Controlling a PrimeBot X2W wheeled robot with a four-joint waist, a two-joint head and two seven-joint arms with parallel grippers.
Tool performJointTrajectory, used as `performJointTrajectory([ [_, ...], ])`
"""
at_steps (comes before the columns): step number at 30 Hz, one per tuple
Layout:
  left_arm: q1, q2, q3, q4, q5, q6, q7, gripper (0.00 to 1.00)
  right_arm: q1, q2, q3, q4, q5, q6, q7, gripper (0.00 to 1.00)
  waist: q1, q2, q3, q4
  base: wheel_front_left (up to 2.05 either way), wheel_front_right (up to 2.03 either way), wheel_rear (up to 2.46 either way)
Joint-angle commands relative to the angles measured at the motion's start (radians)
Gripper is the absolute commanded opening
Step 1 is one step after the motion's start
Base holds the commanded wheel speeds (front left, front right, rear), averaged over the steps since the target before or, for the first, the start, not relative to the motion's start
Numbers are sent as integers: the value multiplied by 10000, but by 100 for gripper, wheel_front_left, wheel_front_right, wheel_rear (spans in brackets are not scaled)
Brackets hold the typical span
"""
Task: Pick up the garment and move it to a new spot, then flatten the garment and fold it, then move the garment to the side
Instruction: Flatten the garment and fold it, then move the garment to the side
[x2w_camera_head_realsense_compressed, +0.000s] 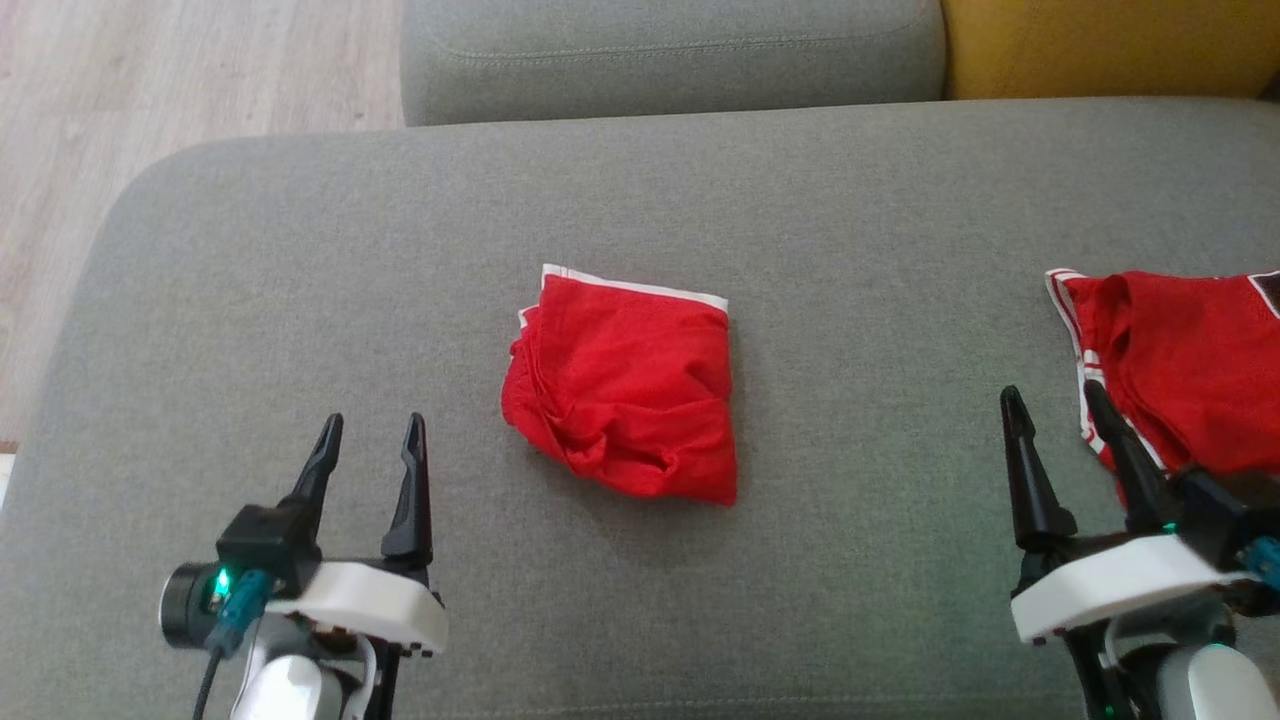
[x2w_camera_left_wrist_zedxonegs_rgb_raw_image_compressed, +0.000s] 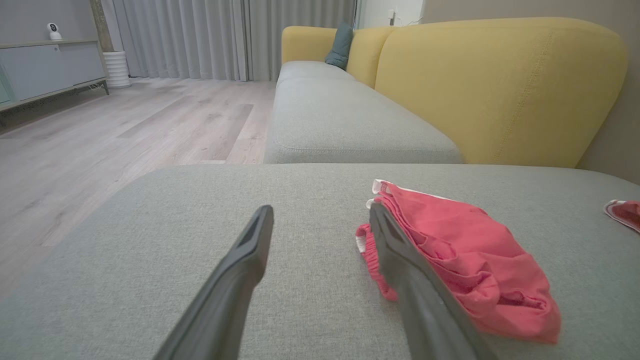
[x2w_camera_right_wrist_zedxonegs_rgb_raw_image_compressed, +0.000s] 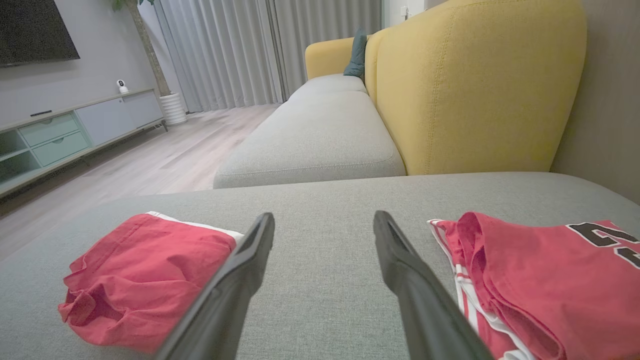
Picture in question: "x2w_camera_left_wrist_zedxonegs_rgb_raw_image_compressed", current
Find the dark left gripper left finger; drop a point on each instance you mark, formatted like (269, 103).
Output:
(225, 295)

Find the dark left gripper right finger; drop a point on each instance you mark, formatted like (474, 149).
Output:
(425, 300)

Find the red shorts white trim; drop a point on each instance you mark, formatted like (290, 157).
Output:
(480, 260)

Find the red jersey shirt white trim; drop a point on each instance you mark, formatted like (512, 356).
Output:
(627, 212)

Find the grey sofa seat cushion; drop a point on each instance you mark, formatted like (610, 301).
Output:
(340, 120)
(310, 70)

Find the wide yellow sofa backrest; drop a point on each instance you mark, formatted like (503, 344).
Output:
(500, 90)

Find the white ribbed plant pot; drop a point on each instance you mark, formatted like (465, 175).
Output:
(117, 70)

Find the narrow yellow sofa backrest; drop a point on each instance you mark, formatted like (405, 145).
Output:
(367, 55)

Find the grey pleated curtain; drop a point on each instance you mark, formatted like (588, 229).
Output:
(200, 37)

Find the yellow sofa end backrest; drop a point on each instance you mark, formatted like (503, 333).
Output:
(307, 45)

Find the teal throw pillow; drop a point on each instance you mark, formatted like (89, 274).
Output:
(341, 47)

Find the grey low sideboard cabinet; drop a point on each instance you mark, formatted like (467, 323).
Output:
(45, 70)

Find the brown plant trunk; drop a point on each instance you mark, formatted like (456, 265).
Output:
(101, 25)

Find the white wall plug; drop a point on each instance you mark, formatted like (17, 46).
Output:
(392, 16)

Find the white security camera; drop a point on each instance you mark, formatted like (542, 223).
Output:
(54, 31)

